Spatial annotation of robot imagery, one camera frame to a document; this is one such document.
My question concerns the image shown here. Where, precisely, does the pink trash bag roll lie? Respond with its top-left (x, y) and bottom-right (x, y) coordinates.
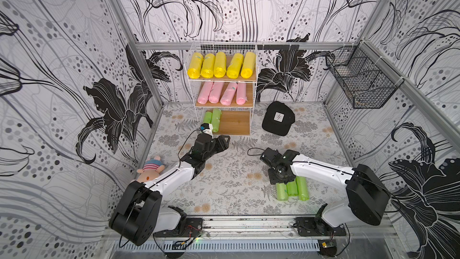
top-left (220, 82), bottom-right (238, 106)
top-left (236, 82), bottom-right (247, 106)
top-left (208, 82), bottom-right (224, 104)
top-left (197, 82), bottom-right (213, 104)

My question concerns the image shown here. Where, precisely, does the metal base rail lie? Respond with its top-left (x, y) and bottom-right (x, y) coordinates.
top-left (103, 215), bottom-right (404, 258)

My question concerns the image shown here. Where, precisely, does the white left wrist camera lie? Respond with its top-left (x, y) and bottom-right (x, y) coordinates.
top-left (200, 123), bottom-right (213, 137)

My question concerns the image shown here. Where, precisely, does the white wire wooden shelf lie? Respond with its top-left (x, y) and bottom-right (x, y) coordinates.
top-left (186, 41), bottom-right (259, 136)

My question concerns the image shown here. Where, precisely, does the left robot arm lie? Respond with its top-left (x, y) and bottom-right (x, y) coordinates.
top-left (109, 133), bottom-right (230, 246)

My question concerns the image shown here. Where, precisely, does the black wire wall basket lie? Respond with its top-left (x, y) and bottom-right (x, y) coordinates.
top-left (325, 46), bottom-right (400, 109)

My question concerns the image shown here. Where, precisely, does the black cap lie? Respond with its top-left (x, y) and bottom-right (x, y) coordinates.
top-left (262, 101), bottom-right (295, 136)

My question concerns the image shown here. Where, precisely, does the plush toy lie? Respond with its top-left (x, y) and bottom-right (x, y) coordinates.
top-left (136, 156), bottom-right (165, 183)

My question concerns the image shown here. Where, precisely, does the green trash bag roll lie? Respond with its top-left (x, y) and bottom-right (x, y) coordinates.
top-left (211, 108), bottom-right (222, 133)
top-left (276, 183), bottom-right (289, 201)
top-left (203, 111), bottom-right (213, 124)
top-left (286, 181), bottom-right (298, 197)
top-left (296, 176), bottom-right (310, 201)

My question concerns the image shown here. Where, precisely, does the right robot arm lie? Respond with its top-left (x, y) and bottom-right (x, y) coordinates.
top-left (260, 148), bottom-right (391, 229)

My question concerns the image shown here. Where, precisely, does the yellow trash bag roll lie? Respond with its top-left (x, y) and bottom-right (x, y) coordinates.
top-left (200, 53), bottom-right (215, 79)
top-left (226, 53), bottom-right (244, 79)
top-left (213, 52), bottom-right (226, 78)
top-left (241, 52), bottom-right (256, 79)
top-left (187, 52), bottom-right (204, 79)

